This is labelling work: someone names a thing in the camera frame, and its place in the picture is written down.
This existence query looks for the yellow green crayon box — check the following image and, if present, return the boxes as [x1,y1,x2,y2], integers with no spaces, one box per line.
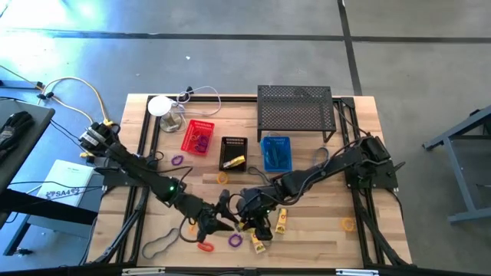
[249,232,267,255]
[222,155,246,169]
[275,208,288,235]

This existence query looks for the grey metal cart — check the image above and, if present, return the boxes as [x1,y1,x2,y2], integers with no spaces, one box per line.
[423,105,491,225]

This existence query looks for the white mushroom lamp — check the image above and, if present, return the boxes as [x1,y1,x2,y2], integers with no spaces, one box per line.
[147,94,184,133]

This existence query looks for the black plastic basket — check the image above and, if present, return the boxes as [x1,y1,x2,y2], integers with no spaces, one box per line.
[218,136,249,173]

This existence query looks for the blue plastic basket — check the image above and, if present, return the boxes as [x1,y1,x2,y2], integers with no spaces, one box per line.
[259,136,294,173]

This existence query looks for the white cardboard box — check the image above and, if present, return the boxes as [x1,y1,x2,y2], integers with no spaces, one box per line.
[37,159,96,208]

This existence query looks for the black perforated metal shelf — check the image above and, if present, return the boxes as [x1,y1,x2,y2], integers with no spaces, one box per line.
[255,84,338,143]

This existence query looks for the yellow floor cable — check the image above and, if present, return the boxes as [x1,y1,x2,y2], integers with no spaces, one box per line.
[0,64,114,127]

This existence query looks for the silver metal bracket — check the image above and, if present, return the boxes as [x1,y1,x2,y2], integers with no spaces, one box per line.
[335,268,379,276]
[121,268,166,276]

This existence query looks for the red plastic basket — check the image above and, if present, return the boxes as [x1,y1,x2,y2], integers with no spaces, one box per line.
[180,119,216,156]

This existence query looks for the dark grey side table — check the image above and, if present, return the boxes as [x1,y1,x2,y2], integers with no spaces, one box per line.
[0,98,56,195]

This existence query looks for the white lamp cable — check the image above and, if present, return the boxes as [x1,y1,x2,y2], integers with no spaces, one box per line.
[174,85,222,118]

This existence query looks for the black hanging cable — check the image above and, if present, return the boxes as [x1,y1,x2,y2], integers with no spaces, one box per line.
[332,100,371,137]

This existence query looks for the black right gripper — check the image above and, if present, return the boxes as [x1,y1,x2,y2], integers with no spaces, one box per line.
[236,186,275,242]

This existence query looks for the black gloves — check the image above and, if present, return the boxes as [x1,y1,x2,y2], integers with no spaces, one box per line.
[0,110,35,158]

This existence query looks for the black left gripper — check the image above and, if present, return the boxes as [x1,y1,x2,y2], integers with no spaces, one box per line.
[191,202,236,245]

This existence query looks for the black aluminium rig frame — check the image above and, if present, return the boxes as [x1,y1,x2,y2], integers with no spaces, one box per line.
[86,94,414,269]

